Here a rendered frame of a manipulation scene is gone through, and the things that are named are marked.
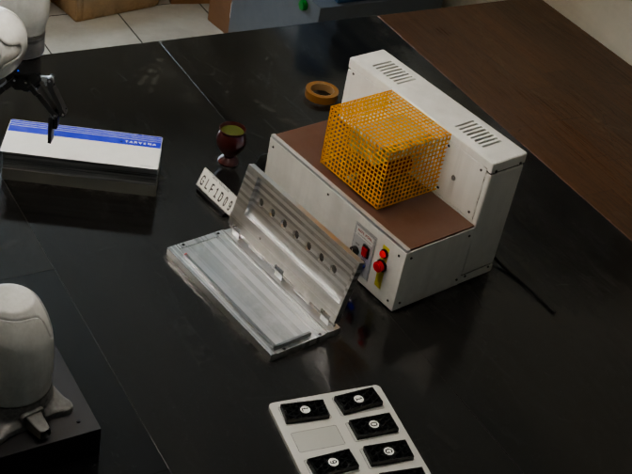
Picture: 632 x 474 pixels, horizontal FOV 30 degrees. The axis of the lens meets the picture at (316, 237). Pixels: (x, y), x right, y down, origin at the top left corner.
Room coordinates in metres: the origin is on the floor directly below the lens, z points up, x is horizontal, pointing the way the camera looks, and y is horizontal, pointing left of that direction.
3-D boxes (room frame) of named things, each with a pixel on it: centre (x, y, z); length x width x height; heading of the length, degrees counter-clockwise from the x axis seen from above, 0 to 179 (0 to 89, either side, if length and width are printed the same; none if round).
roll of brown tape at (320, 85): (3.22, 0.07, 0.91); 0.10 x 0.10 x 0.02
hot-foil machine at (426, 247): (2.50, -0.24, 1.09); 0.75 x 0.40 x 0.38; 45
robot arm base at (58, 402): (1.64, 0.52, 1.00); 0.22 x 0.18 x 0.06; 47
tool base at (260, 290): (2.21, 0.13, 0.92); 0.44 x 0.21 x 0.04; 45
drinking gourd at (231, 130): (2.76, 0.28, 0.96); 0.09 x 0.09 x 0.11
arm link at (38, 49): (2.22, 0.70, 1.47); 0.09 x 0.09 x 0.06
